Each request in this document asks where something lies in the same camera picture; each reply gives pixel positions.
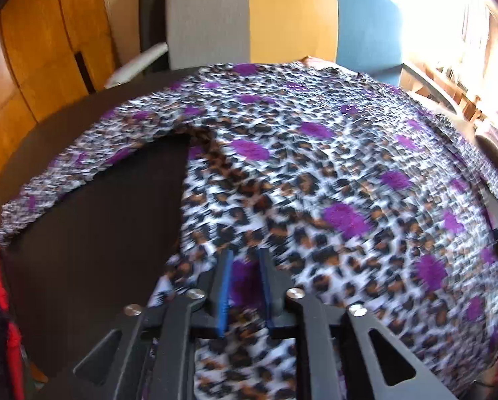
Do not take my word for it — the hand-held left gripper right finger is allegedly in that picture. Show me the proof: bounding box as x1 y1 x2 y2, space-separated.
258 247 458 400

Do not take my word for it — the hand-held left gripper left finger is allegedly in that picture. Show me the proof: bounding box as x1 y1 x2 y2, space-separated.
65 249 235 400

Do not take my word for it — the leopard print purple spotted garment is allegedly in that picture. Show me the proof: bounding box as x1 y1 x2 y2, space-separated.
0 62 498 400

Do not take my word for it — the pink folded cloth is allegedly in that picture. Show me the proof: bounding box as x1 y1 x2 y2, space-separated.
301 55 337 69

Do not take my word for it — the grey yellow blue upholstered bench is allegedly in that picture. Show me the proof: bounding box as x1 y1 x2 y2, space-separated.
105 0 456 111

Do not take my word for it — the black panel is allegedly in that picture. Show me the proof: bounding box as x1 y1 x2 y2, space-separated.
139 0 171 72

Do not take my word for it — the wooden cabinet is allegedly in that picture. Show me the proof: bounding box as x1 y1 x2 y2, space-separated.
0 0 120 201

